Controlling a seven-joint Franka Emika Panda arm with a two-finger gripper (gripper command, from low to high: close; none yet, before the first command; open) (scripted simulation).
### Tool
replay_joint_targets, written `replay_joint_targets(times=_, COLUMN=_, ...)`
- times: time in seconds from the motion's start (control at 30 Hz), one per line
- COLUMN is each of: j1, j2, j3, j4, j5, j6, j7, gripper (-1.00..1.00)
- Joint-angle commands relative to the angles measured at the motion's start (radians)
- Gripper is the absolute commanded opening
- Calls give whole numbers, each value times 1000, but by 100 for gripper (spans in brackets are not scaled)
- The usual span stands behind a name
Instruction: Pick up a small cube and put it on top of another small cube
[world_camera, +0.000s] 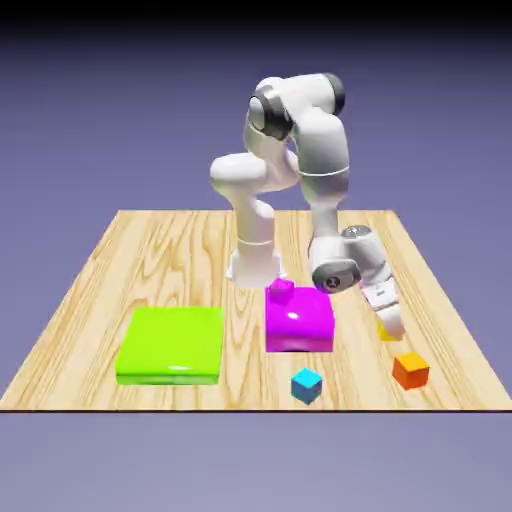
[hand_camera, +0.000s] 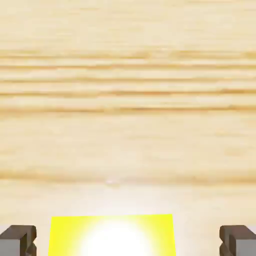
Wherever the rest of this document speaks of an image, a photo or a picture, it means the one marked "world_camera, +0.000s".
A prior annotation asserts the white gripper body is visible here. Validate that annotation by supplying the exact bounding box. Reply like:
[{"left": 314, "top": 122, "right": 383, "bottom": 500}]
[{"left": 361, "top": 282, "right": 406, "bottom": 341}]

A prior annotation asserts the small yellow cube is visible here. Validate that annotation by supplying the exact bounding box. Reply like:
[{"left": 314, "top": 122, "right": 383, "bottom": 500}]
[{"left": 376, "top": 318, "right": 403, "bottom": 342}]

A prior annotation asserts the small orange cube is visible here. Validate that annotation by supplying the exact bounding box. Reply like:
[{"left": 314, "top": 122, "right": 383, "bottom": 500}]
[{"left": 391, "top": 351, "right": 431, "bottom": 391}]

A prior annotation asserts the small magenta cube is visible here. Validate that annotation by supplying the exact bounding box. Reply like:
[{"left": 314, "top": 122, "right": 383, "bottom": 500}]
[{"left": 268, "top": 278, "right": 296, "bottom": 307}]

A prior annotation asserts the small cyan cube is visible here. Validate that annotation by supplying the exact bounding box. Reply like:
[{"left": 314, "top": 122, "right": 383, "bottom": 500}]
[{"left": 290, "top": 367, "right": 324, "bottom": 406}]

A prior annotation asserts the large magenta box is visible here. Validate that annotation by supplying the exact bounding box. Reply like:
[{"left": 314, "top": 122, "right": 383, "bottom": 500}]
[{"left": 264, "top": 286, "right": 336, "bottom": 354}]

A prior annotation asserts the large green box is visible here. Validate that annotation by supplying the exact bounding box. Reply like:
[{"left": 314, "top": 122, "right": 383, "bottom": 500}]
[{"left": 114, "top": 306, "right": 225, "bottom": 386}]

